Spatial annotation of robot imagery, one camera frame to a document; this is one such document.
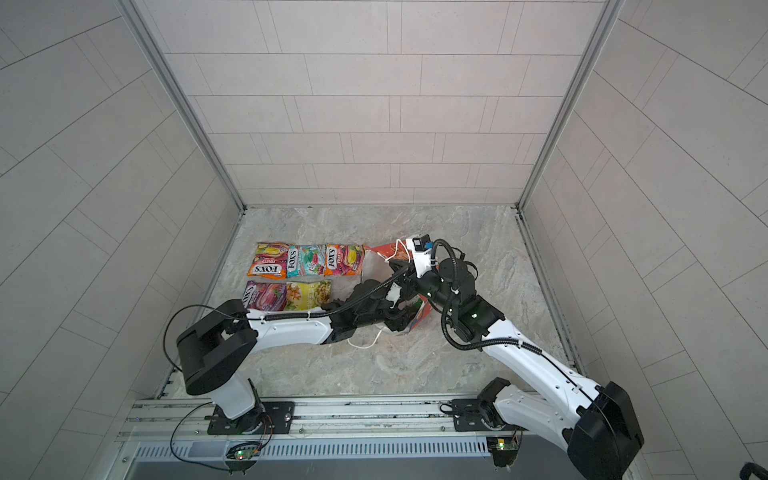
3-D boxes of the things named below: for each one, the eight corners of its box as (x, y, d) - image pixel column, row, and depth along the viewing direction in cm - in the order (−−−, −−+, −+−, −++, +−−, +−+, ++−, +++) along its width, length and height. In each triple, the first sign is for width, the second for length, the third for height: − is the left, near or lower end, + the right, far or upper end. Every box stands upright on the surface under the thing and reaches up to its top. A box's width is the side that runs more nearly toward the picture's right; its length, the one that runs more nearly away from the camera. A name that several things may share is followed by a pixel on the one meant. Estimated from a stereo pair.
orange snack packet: (321, 277, 99) (319, 271, 96) (327, 250, 106) (325, 244, 103) (362, 277, 99) (361, 271, 96) (365, 250, 106) (364, 244, 103)
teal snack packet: (282, 277, 98) (279, 272, 95) (290, 250, 105) (288, 245, 102) (323, 277, 98) (321, 272, 95) (328, 250, 105) (327, 245, 102)
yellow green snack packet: (288, 315, 90) (284, 309, 87) (290, 289, 96) (286, 282, 92) (331, 309, 91) (329, 302, 88) (331, 283, 97) (329, 276, 94)
